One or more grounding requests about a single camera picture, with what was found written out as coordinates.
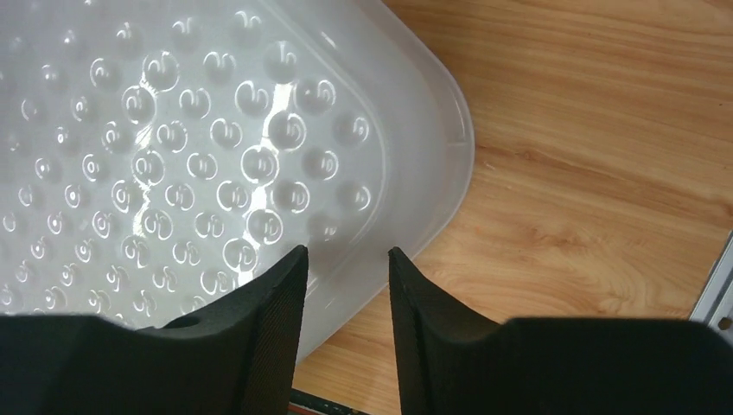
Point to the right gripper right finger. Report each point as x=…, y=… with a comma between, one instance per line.
x=453, y=360

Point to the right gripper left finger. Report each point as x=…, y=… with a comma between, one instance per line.
x=236, y=355

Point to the large white plastic tub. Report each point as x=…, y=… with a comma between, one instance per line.
x=156, y=155

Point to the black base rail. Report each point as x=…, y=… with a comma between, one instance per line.
x=303, y=403

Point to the right aluminium frame post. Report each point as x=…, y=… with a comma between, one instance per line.
x=714, y=305

